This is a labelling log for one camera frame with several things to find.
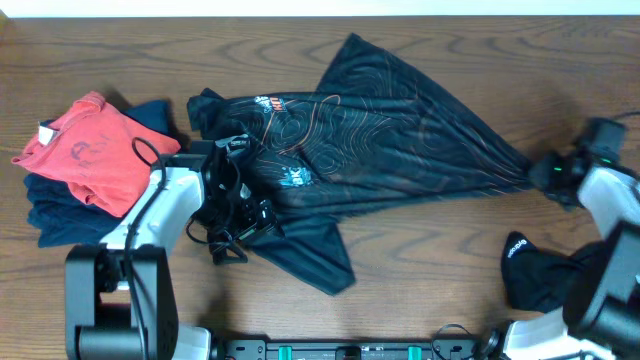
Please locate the folded navy blue garment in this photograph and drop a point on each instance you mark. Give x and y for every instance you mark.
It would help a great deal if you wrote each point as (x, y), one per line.
(63, 219)

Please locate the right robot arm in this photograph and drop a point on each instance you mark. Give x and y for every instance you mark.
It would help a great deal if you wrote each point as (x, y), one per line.
(588, 302)

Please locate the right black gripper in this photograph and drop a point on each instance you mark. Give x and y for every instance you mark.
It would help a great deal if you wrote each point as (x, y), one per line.
(540, 175)

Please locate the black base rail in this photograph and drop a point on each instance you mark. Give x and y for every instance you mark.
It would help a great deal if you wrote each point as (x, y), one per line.
(439, 349)

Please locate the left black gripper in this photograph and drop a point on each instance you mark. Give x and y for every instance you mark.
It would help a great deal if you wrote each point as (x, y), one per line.
(252, 229)

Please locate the folded orange t-shirt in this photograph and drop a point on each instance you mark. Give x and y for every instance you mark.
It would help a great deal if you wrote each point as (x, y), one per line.
(98, 152)

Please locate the black jersey with orange lines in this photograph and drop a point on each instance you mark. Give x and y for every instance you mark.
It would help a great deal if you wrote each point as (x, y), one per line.
(376, 133)

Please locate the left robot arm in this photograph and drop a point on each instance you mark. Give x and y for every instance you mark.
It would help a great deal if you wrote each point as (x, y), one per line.
(119, 297)

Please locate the plain black garment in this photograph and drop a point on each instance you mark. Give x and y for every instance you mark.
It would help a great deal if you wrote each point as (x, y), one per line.
(539, 280)

